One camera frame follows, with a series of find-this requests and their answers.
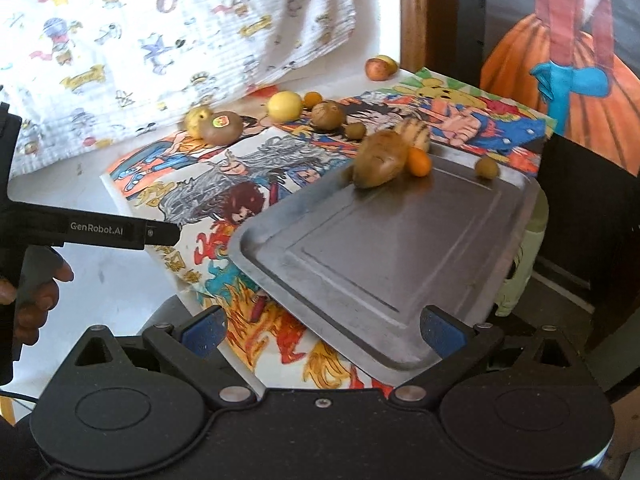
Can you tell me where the small olive brown fruit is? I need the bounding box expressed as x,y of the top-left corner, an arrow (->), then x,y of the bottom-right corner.
474,156 -> 500,181

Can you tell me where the small orange mandarin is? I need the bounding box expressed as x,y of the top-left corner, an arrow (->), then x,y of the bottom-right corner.
406,148 -> 433,178

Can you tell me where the large striped pepino melon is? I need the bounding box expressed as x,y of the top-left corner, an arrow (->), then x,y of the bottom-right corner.
394,118 -> 431,153

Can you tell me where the person's left hand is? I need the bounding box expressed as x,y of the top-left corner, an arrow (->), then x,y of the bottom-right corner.
1,246 -> 74,346

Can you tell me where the pale green plastic stool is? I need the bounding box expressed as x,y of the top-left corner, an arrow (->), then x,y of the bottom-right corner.
495,190 -> 549,318

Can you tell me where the grey metal baking tray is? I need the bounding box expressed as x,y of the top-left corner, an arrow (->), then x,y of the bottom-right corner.
229,145 -> 540,386

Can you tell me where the colourful anime drawing sheet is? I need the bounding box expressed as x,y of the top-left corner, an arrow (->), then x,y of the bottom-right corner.
102,70 -> 554,390

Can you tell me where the white cartoon print cloth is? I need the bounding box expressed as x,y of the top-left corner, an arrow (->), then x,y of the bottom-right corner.
1,0 -> 356,176

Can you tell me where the yellow bumpy quince fruit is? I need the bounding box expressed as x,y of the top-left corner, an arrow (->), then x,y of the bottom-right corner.
182,105 -> 214,139

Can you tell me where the brown kiwi with sticker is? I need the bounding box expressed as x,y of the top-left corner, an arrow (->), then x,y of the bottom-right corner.
198,110 -> 244,146

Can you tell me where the tiny brown round fruit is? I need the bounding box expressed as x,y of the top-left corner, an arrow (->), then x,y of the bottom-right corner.
343,122 -> 367,141

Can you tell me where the yellow lemon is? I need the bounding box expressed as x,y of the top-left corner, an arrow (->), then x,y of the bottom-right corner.
267,90 -> 304,122

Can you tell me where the small striped brown fruit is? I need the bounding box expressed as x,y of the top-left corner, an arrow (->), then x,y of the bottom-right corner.
310,100 -> 346,131

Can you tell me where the small orange behind lemon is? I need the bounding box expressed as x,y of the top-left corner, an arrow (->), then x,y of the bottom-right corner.
303,91 -> 323,110

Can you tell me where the yellow fruit behind apple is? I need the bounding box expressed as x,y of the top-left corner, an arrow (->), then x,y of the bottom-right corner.
375,54 -> 399,76

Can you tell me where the orange dress girl poster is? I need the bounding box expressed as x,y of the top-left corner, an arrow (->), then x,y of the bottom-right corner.
480,0 -> 639,174

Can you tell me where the red apple at wall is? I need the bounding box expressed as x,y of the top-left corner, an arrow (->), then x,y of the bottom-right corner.
364,58 -> 393,81

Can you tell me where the brown wooden door frame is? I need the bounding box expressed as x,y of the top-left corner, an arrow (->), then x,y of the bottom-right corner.
400,0 -> 458,75

